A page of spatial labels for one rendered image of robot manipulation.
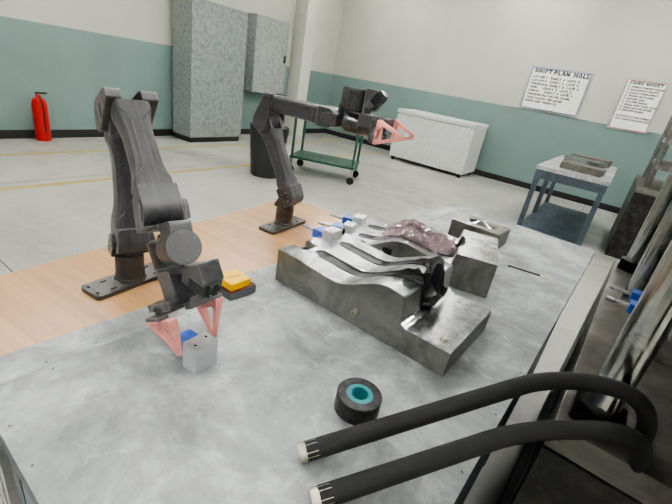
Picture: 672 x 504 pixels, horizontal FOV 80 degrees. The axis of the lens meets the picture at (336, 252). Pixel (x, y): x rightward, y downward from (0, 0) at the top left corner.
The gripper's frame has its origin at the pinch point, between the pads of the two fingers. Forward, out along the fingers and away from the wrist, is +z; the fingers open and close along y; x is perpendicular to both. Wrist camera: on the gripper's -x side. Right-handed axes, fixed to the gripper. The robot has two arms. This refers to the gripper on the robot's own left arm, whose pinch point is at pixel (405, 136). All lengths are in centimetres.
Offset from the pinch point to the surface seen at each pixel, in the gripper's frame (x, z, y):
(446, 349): 33, 34, -40
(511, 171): 98, -36, 696
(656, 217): 16, 79, 82
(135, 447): 40, 3, -87
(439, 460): 34, 41, -66
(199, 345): 35, -3, -71
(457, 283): 37.5, 26.4, 2.2
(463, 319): 33, 34, -25
